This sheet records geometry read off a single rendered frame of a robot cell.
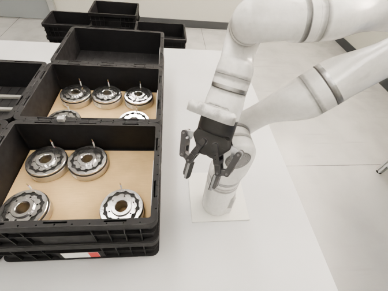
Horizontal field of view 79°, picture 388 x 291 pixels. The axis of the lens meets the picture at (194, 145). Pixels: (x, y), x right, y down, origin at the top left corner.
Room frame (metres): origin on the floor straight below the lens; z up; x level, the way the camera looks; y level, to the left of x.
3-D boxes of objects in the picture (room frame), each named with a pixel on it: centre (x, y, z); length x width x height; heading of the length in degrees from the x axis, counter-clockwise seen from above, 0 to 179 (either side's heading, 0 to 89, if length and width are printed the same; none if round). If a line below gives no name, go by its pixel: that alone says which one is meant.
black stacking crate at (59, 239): (0.30, 0.27, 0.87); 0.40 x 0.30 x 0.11; 100
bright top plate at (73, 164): (0.37, 0.29, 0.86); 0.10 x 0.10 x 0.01
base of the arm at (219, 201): (0.38, -0.10, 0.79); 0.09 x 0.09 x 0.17; 89
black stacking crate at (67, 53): (0.89, 0.38, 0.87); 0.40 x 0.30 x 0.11; 100
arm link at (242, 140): (0.38, -0.09, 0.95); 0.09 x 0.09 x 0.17; 13
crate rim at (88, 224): (0.30, 0.27, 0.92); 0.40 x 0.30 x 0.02; 100
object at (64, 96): (0.65, 0.44, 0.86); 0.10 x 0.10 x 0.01
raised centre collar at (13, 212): (0.21, 0.37, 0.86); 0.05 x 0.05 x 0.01
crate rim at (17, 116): (0.60, 0.33, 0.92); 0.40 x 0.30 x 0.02; 100
